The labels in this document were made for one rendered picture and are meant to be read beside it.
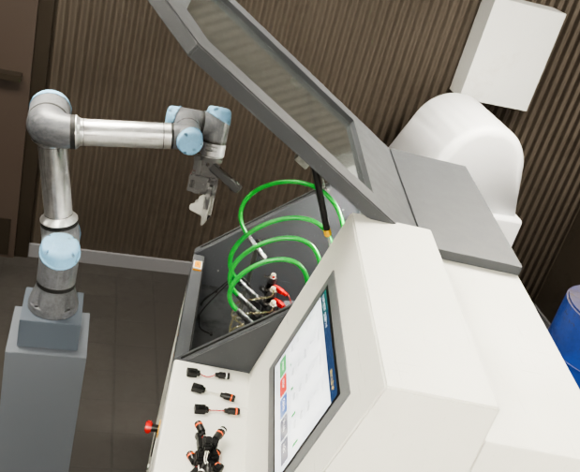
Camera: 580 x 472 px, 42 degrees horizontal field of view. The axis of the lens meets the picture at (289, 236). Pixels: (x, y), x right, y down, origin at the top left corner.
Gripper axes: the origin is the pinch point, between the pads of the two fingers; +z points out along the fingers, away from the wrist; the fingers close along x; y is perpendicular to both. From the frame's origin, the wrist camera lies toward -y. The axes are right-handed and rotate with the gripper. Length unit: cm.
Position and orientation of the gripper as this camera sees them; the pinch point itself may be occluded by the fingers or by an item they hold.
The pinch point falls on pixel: (206, 220)
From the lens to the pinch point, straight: 241.3
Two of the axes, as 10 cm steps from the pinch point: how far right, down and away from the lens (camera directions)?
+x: -0.8, 2.1, -9.7
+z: -2.0, 9.5, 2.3
